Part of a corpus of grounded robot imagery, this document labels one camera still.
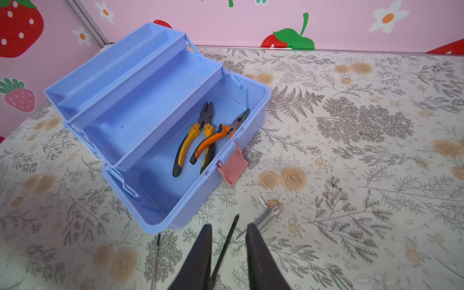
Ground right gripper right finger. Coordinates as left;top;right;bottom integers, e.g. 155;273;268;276
245;224;291;290

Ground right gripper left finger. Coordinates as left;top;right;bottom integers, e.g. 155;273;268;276
169;224;212;290

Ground orange black long-nose pliers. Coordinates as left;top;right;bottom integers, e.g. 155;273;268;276
190;109;250;168

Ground yellow black combination pliers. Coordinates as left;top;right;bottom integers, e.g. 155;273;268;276
172;102;215;177

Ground blue white plastic toolbox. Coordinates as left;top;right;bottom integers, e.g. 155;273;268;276
45;23;271;234

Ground small silver metal bit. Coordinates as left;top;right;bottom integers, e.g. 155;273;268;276
333;274;353;290

